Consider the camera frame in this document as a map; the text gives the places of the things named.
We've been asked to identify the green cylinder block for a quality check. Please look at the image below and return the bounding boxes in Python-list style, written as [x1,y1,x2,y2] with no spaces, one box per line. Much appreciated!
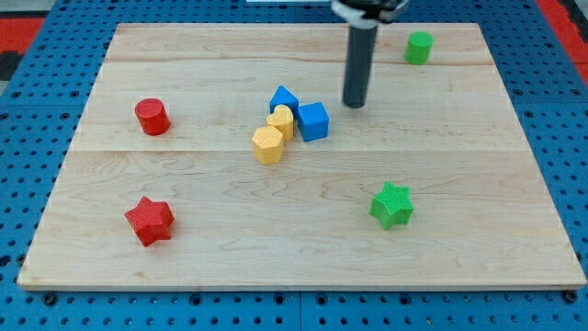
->
[404,31,434,65]

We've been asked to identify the blue cube block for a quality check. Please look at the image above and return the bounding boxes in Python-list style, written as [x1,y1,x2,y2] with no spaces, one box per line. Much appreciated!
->
[298,102,330,142]

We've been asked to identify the red star block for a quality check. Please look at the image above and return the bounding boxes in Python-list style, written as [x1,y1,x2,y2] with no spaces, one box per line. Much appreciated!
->
[124,197,175,246]

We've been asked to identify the red cylinder block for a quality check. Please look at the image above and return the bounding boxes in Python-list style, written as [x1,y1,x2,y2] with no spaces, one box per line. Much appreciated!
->
[134,98,171,136]

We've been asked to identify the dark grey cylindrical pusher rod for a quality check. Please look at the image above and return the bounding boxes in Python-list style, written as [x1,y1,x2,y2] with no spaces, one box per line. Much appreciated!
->
[343,26,378,108]

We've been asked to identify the green star block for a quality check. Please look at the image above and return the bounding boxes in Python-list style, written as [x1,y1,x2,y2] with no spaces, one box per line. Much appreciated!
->
[369,181,413,230]

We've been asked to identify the blue triangle block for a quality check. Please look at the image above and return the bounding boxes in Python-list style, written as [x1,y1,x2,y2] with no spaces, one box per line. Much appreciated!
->
[269,86,300,117]

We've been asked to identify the yellow heart block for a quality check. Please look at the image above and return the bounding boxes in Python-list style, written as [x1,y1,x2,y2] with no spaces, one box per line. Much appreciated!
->
[266,104,294,141]

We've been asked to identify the light wooden board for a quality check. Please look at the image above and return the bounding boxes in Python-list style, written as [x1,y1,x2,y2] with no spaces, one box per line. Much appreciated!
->
[17,23,586,291]

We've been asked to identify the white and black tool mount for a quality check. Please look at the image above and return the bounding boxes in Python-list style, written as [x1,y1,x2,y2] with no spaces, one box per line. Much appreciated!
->
[331,0,409,29]

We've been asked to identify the yellow hexagon block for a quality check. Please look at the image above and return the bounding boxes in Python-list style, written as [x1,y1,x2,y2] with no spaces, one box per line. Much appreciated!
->
[252,126,284,165]

